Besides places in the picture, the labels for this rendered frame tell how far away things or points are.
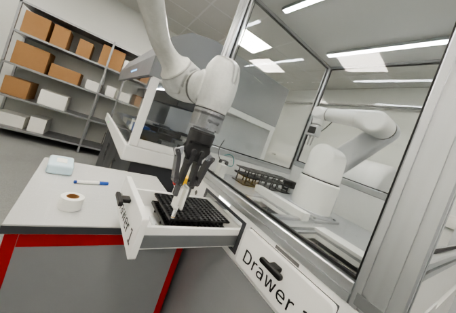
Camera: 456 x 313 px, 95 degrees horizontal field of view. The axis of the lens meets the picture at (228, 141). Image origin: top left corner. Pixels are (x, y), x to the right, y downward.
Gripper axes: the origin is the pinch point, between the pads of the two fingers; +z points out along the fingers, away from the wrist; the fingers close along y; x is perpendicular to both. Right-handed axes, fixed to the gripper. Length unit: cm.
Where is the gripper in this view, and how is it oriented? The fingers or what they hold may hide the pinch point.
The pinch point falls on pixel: (180, 196)
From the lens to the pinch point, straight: 64.1
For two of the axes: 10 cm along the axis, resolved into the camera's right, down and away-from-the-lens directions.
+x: -5.3, -2.2, 8.2
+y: 7.8, 2.6, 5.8
